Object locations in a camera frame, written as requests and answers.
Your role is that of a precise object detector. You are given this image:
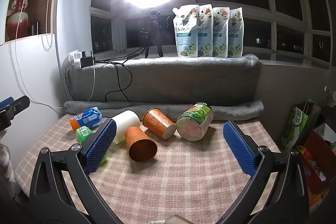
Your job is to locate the red cardboard box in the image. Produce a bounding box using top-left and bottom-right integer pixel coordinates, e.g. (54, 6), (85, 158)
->
(297, 123), (336, 214)

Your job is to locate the blue and orange snack packet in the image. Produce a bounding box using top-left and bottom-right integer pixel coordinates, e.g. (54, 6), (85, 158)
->
(69, 107), (103, 132)

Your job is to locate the black charger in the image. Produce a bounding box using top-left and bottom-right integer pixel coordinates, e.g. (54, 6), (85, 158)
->
(80, 51), (95, 67)

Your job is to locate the white bead cord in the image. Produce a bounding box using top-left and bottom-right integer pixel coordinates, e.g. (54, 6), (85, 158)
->
(41, 0), (60, 50)

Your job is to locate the rolled grey blanket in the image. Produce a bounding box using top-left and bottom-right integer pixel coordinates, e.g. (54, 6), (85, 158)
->
(64, 99), (264, 121)

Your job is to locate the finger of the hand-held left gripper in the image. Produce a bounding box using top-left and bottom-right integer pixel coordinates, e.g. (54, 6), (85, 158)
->
(0, 95), (30, 132)

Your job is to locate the green paper bag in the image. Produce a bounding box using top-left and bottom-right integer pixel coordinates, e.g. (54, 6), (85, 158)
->
(280, 101), (322, 153)

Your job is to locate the black cable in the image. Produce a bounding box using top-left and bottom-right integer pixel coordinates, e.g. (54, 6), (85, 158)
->
(93, 47), (147, 103)

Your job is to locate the small green container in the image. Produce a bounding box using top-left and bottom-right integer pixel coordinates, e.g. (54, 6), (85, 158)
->
(76, 126), (108, 164)

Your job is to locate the white cup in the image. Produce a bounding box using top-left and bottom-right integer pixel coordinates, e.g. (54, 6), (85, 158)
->
(110, 110), (141, 145)

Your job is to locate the short white cable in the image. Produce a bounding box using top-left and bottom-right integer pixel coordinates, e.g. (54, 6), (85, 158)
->
(88, 66), (95, 102)

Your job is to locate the fuzzy beige cloth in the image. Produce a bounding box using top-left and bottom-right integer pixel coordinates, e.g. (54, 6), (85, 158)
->
(0, 144), (16, 189)

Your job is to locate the long white cable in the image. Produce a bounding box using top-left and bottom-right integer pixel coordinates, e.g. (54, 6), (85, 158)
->
(14, 0), (63, 109)

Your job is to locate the plain copper cup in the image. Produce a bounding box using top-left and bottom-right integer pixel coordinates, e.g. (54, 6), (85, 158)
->
(124, 126), (158, 163)

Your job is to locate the black tripod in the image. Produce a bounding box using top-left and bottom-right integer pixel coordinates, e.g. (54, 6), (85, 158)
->
(140, 7), (164, 59)

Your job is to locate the floral white detergent pouch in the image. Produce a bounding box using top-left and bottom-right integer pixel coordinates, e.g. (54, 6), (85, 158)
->
(173, 4), (200, 58)
(228, 8), (245, 58)
(197, 4), (214, 57)
(212, 7), (230, 58)

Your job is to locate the green instant noodle cup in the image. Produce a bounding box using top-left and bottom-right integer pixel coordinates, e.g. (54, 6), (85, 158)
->
(176, 102), (213, 141)

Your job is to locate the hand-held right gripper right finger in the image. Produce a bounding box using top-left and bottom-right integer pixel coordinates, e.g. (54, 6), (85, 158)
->
(223, 120), (310, 224)

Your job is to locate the patterned orange cup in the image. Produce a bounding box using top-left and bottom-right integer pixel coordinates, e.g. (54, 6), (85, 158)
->
(142, 108), (177, 139)

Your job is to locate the plaid tablecloth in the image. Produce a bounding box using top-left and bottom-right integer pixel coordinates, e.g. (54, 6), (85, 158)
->
(14, 115), (289, 224)

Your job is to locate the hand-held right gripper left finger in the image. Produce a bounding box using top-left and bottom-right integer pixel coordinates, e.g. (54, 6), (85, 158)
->
(28, 119), (117, 224)

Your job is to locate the white power plug adapter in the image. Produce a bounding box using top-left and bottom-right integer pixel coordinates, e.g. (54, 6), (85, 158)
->
(68, 50), (87, 68)

